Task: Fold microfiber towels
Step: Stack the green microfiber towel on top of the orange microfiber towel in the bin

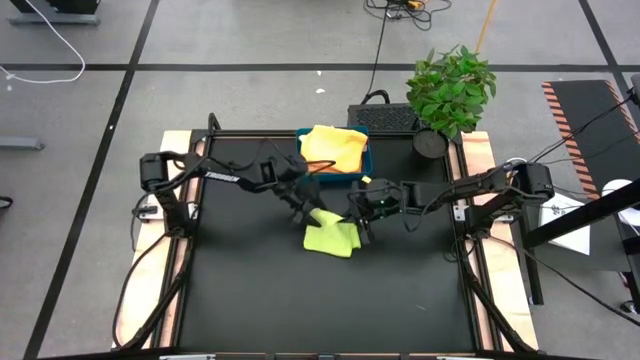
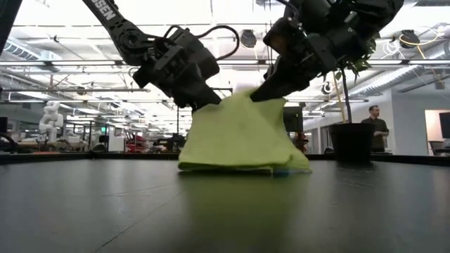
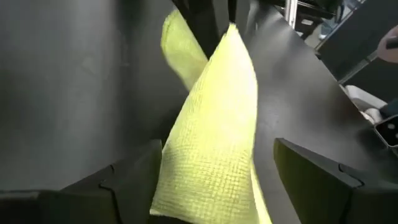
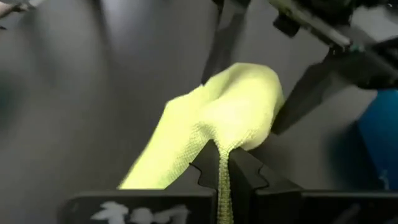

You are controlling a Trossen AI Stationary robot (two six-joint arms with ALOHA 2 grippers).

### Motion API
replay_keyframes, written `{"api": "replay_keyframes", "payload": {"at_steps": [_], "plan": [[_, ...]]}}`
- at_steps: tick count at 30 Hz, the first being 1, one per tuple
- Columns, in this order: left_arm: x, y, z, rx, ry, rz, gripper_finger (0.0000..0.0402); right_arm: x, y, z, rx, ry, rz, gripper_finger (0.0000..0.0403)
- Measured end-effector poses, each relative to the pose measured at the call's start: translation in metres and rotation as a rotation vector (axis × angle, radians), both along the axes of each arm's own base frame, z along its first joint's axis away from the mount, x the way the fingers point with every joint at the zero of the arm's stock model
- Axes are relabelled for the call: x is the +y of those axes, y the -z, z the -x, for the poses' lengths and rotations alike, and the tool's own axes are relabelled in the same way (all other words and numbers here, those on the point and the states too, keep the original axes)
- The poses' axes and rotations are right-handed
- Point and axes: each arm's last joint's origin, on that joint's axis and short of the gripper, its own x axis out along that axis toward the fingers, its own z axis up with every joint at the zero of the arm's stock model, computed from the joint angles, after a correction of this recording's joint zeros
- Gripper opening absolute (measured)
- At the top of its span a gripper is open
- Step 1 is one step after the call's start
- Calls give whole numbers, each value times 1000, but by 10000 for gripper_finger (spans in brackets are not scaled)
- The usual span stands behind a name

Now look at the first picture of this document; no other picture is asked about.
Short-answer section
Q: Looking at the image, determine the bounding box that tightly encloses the black mesh computer case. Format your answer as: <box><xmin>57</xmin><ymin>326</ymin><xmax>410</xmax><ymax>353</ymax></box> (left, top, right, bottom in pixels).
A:
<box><xmin>347</xmin><ymin>89</ymin><xmax>421</xmax><ymax>135</ymax></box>

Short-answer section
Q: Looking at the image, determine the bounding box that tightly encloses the white floor cable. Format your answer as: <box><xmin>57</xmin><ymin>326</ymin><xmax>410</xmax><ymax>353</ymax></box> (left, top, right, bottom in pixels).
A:
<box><xmin>0</xmin><ymin>0</ymin><xmax>87</xmax><ymax>85</ymax></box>

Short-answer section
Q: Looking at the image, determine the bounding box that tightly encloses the black power cable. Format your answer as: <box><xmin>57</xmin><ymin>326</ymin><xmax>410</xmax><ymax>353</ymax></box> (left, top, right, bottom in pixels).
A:
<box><xmin>360</xmin><ymin>14</ymin><xmax>390</xmax><ymax>104</ymax></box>

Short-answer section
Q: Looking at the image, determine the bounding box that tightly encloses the grey floor bar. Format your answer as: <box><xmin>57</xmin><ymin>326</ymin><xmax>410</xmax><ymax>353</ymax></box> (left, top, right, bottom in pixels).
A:
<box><xmin>0</xmin><ymin>135</ymin><xmax>46</xmax><ymax>151</ymax></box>

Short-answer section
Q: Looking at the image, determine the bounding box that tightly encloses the black support strut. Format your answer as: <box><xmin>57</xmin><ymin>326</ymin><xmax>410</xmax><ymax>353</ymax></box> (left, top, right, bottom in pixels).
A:
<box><xmin>457</xmin><ymin>234</ymin><xmax>536</xmax><ymax>354</ymax></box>
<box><xmin>119</xmin><ymin>234</ymin><xmax>194</xmax><ymax>351</ymax></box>

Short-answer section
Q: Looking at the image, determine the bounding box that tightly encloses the black mat striped edge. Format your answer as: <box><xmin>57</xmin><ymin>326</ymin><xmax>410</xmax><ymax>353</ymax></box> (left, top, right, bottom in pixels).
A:
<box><xmin>541</xmin><ymin>79</ymin><xmax>640</xmax><ymax>201</ymax></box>

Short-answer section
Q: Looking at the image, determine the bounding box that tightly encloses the white paper sheet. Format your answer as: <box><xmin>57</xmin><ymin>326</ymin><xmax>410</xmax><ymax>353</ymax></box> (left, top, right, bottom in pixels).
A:
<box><xmin>538</xmin><ymin>192</ymin><xmax>592</xmax><ymax>257</ymax></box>

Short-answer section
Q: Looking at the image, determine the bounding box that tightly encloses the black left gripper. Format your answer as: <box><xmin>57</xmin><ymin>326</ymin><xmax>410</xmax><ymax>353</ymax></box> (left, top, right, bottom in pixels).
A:
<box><xmin>269</xmin><ymin>153</ymin><xmax>329</xmax><ymax>227</ymax></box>

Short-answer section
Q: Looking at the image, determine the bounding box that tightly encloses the green microfiber towel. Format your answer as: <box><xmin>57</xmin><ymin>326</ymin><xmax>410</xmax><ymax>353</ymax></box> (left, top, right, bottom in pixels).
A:
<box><xmin>302</xmin><ymin>207</ymin><xmax>363</xmax><ymax>260</ymax></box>

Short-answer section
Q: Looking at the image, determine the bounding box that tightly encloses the black table frame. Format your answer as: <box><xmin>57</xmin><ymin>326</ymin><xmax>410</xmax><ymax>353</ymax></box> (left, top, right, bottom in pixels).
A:
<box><xmin>177</xmin><ymin>112</ymin><xmax>479</xmax><ymax>354</ymax></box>

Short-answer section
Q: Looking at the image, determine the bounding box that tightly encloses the black rig beam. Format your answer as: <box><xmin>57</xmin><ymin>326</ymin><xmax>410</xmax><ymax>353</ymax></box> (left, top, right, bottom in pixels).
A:
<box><xmin>522</xmin><ymin>178</ymin><xmax>640</xmax><ymax>250</ymax></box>

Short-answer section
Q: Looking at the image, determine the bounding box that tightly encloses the teal plastic bin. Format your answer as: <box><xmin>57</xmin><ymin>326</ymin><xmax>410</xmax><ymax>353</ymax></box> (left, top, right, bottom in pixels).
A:
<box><xmin>293</xmin><ymin>125</ymin><xmax>374</xmax><ymax>185</ymax></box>

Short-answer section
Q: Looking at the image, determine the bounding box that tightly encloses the black plant pot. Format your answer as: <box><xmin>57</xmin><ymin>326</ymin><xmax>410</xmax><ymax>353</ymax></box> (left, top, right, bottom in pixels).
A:
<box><xmin>412</xmin><ymin>127</ymin><xmax>450</xmax><ymax>160</ymax></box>

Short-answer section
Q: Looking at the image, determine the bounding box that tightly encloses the white round object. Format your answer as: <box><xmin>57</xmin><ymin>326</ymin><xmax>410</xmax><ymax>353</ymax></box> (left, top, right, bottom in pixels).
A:
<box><xmin>601</xmin><ymin>178</ymin><xmax>640</xmax><ymax>227</ymax></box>

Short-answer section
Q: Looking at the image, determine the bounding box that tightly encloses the light wooden table board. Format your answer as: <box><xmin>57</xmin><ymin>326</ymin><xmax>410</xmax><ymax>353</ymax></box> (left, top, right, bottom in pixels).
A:
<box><xmin>459</xmin><ymin>130</ymin><xmax>540</xmax><ymax>351</ymax></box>
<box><xmin>113</xmin><ymin>130</ymin><xmax>194</xmax><ymax>349</ymax></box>

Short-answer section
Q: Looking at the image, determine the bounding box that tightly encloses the green leafy plant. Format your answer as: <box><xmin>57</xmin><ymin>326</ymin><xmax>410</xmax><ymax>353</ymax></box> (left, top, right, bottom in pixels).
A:
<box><xmin>405</xmin><ymin>43</ymin><xmax>498</xmax><ymax>140</ymax></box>

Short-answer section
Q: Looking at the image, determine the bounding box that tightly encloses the black stand leg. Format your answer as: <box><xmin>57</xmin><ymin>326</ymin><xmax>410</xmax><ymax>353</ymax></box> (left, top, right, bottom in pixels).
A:
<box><xmin>517</xmin><ymin>214</ymin><xmax>545</xmax><ymax>307</ymax></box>

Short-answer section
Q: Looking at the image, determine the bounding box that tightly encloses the black cable bundle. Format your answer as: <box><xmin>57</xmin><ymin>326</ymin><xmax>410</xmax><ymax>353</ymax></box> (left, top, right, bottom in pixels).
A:
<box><xmin>364</xmin><ymin>0</ymin><xmax>454</xmax><ymax>32</ymax></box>

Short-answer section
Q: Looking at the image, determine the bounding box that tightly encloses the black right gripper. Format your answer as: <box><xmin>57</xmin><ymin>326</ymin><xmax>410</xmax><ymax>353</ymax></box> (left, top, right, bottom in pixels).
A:
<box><xmin>340</xmin><ymin>178</ymin><xmax>404</xmax><ymax>247</ymax></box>

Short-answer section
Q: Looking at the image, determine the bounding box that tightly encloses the grey desk foot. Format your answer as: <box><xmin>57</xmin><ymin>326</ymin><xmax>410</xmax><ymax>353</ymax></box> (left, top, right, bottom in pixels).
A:
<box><xmin>7</xmin><ymin>0</ymin><xmax>101</xmax><ymax>27</ymax></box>

